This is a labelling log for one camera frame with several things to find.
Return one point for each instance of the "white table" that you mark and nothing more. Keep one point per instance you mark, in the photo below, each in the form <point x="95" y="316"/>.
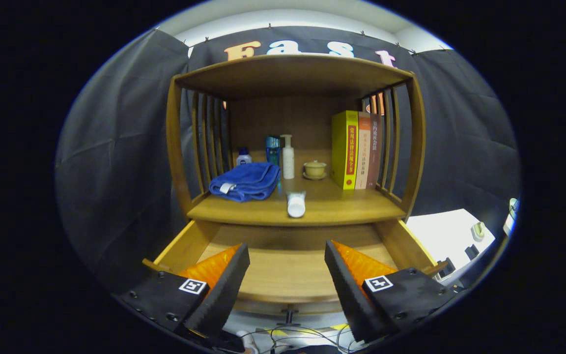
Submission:
<point x="440" y="233"/>

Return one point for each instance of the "yellow lidded teacup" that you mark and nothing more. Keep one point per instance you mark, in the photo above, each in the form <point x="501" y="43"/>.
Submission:
<point x="315" y="168"/>

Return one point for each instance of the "white lamp fixture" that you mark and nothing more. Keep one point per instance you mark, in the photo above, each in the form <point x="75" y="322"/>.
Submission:
<point x="513" y="216"/>

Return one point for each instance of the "yellow saucer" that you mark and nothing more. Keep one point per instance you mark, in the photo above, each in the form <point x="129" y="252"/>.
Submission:
<point x="315" y="177"/>

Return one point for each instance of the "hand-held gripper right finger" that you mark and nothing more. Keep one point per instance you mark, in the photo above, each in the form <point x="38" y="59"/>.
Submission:
<point x="349" y="290"/>

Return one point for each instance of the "wooden drawer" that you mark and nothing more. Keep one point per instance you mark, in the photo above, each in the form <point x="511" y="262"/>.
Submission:
<point x="283" y="275"/>

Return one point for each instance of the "yellow book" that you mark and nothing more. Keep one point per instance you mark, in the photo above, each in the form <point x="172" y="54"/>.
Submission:
<point x="343" y="147"/>

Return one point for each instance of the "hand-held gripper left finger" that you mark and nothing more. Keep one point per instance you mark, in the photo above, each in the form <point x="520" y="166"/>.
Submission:
<point x="221" y="292"/>

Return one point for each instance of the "black block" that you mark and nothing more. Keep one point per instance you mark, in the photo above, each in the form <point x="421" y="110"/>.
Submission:
<point x="472" y="251"/>
<point x="447" y="268"/>

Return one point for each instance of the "small white blue-capped bottle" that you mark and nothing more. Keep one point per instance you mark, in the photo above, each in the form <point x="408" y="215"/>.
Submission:
<point x="243" y="159"/>

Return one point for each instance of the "blue bottle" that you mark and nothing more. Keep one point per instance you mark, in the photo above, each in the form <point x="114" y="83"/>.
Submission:
<point x="272" y="150"/>

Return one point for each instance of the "brown book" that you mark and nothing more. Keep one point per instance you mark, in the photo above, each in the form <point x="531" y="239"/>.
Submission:
<point x="375" y="152"/>

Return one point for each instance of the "cream tape dispenser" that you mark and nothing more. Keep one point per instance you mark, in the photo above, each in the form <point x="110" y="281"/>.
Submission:
<point x="478" y="231"/>

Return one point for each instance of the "wooden cabinet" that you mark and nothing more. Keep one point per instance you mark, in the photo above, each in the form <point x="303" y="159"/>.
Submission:
<point x="293" y="73"/>

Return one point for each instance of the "white green tube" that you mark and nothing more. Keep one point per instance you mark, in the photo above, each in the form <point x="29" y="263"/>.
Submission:
<point x="296" y="205"/>

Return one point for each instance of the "blue folded towel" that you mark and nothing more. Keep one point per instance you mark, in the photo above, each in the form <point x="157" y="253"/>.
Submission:
<point x="246" y="181"/>

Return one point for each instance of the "white pump bottle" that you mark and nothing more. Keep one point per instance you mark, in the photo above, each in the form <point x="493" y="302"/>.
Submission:
<point x="288" y="162"/>

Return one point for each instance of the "orange book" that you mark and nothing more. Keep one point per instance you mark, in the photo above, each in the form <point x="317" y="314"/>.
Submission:
<point x="363" y="152"/>

